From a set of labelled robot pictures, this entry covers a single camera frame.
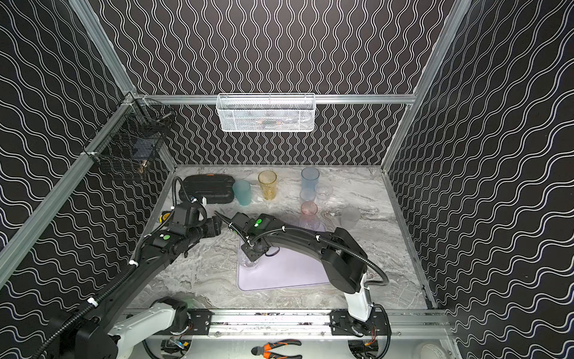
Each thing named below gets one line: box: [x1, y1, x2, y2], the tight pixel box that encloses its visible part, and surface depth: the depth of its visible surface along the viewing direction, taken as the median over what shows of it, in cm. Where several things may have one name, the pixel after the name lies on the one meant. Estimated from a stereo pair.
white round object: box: [420, 342, 446, 359], surface depth 69 cm
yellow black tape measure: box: [159, 210, 173, 224], surface depth 99 cm
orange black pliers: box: [251, 338, 303, 359], surface depth 70 cm
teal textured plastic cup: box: [232, 179, 252, 206], surface depth 105 cm
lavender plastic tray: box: [237, 240, 330, 291], surface depth 86 cm
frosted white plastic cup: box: [340, 206, 361, 230], surface depth 97 cm
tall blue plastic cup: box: [301, 167, 321, 191], surface depth 103 cm
